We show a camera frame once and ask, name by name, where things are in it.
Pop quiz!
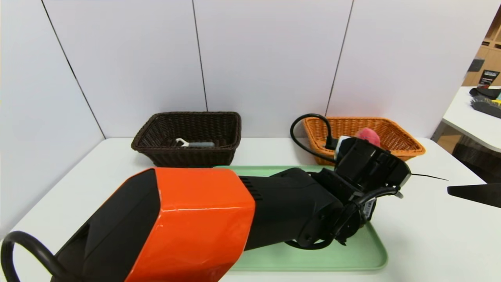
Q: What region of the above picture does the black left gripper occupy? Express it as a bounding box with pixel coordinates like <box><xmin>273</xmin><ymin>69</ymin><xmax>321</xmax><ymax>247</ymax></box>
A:
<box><xmin>361</xmin><ymin>197</ymin><xmax>377</xmax><ymax>224</ymax></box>

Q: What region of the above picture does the red peach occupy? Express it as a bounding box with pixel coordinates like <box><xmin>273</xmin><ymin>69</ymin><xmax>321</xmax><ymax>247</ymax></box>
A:
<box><xmin>355</xmin><ymin>127</ymin><xmax>381</xmax><ymax>147</ymax></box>

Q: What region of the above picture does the grey handled white peeler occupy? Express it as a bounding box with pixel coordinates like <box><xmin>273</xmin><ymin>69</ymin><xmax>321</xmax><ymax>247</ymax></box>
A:
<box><xmin>175</xmin><ymin>137</ymin><xmax>215</xmax><ymax>148</ymax></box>

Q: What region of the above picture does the orange wicker basket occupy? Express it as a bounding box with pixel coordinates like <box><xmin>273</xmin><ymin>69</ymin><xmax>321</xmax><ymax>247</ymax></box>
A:
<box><xmin>303</xmin><ymin>116</ymin><xmax>426</xmax><ymax>166</ymax></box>

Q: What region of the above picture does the dark brown wicker basket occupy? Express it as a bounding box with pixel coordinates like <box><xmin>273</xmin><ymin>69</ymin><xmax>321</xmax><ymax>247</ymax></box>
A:
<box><xmin>131</xmin><ymin>112</ymin><xmax>242</xmax><ymax>168</ymax></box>

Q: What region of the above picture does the light green plastic tray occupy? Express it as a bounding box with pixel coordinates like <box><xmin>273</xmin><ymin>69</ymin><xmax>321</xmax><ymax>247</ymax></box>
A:
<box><xmin>213</xmin><ymin>165</ymin><xmax>389</xmax><ymax>271</ymax></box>

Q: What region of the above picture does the white side table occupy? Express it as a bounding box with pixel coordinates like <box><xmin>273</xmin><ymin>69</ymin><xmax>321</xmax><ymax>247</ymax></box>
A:
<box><xmin>442</xmin><ymin>87</ymin><xmax>501</xmax><ymax>153</ymax></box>

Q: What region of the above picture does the dark bristle brush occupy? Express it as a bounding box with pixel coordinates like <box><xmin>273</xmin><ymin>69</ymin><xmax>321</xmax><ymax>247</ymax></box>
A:
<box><xmin>470</xmin><ymin>98</ymin><xmax>501</xmax><ymax>119</ymax></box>

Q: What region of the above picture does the black flat item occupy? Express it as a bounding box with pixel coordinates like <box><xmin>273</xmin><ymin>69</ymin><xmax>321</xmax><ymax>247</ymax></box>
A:
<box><xmin>469</xmin><ymin>88</ymin><xmax>501</xmax><ymax>99</ymax></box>

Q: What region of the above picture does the small black sign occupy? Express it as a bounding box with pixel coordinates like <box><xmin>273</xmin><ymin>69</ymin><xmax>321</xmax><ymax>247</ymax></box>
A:
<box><xmin>478</xmin><ymin>70</ymin><xmax>500</xmax><ymax>87</ymax></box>

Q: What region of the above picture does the wooden shelf unit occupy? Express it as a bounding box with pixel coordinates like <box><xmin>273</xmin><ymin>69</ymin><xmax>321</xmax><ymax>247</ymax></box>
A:
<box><xmin>462</xmin><ymin>4</ymin><xmax>501</xmax><ymax>87</ymax></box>

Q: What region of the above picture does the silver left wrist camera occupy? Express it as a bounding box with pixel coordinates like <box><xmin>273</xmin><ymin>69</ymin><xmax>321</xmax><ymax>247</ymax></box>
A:
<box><xmin>335</xmin><ymin>135</ymin><xmax>353</xmax><ymax>158</ymax></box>

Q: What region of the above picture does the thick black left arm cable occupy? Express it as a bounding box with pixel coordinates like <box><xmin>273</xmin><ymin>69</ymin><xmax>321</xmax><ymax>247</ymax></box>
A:
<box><xmin>0</xmin><ymin>231</ymin><xmax>75</xmax><ymax>282</ymax></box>

